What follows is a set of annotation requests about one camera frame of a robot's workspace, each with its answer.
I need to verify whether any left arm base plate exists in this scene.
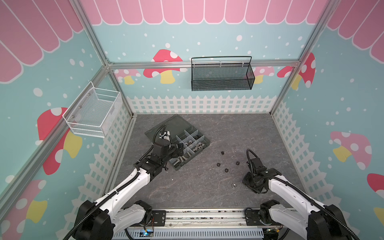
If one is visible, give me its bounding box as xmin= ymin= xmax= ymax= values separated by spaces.
xmin=132 ymin=210 xmax=167 ymax=228

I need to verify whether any black wire mesh basket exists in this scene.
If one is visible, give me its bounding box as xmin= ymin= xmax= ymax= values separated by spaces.
xmin=191 ymin=56 xmax=256 ymax=92

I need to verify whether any silver wing nut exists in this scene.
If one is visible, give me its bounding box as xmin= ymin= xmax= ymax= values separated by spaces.
xmin=193 ymin=145 xmax=204 ymax=152

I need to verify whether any grey plastic organizer box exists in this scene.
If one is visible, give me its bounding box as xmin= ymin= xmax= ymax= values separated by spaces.
xmin=145 ymin=115 xmax=211 ymax=171

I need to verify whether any white wire mesh basket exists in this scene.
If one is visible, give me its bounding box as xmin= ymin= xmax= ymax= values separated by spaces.
xmin=63 ymin=82 xmax=123 ymax=138

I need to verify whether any aluminium mounting rail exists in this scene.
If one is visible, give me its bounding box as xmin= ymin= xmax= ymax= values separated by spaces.
xmin=80 ymin=207 xmax=334 ymax=240

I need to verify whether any silver hex bolt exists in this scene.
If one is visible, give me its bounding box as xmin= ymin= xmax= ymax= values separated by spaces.
xmin=173 ymin=156 xmax=191 ymax=166

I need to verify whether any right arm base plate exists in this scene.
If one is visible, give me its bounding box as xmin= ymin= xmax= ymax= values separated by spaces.
xmin=244 ymin=208 xmax=282 ymax=227

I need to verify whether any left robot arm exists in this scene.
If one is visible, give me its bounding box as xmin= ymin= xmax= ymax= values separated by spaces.
xmin=64 ymin=124 xmax=184 ymax=240

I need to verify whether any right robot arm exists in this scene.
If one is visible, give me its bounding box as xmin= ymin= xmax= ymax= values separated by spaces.
xmin=243 ymin=149 xmax=358 ymax=240

